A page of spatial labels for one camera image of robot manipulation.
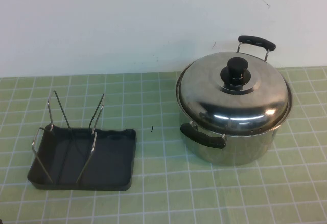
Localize stainless steel pot black handles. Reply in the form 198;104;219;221
175;35;294;166

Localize green checkered tablecloth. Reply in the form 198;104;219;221
0;67;327;224

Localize black plastic drip tray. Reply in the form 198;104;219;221
27;125;136;191

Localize steel pot lid black knob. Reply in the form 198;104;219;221
178;51;292;135

